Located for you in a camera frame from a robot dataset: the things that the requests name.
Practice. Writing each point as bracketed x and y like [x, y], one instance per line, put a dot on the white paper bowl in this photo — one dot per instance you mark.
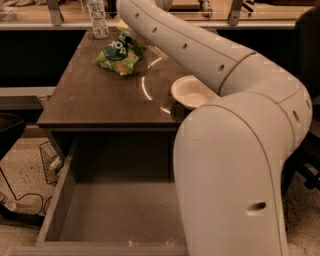
[191, 92]

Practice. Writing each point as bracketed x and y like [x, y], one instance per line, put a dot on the grey wooden cabinet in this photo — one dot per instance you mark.
[92, 99]

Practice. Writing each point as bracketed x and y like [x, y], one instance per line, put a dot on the green rice chip bag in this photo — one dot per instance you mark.
[121, 55]

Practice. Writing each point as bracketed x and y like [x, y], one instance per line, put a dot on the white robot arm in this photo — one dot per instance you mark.
[229, 153]

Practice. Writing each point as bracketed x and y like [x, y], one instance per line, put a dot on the black wire basket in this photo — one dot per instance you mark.
[51, 162]

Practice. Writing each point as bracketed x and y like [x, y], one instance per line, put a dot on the clear plastic water bottle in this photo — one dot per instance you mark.
[98, 18]

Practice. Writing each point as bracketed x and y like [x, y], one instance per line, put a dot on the black bin at left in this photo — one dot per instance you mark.
[11, 129]

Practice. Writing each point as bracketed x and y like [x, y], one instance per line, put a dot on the open grey top drawer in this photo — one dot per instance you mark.
[115, 197]

